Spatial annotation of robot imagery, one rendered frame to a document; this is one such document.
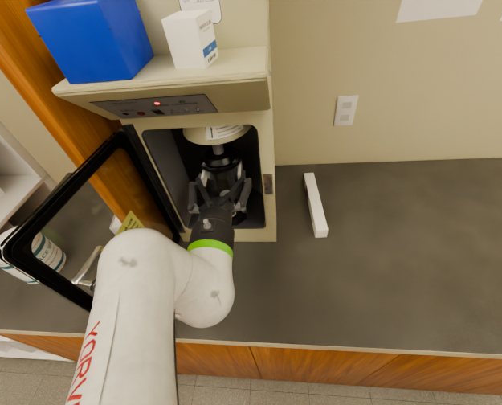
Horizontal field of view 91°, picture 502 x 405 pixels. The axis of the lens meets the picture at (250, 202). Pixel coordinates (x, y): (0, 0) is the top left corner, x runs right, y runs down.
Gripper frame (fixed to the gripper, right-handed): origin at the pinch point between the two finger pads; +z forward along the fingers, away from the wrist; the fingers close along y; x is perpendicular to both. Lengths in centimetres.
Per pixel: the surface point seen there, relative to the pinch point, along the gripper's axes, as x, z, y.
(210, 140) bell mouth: -12.5, -4.4, 0.1
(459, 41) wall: -16, 34, -71
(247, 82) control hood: -29.2, -17.9, -10.6
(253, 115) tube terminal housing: -18.6, -6.5, -10.3
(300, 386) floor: 121, -33, -23
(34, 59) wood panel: -33.1, -10.2, 23.3
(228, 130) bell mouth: -13.7, -2.9, -4.1
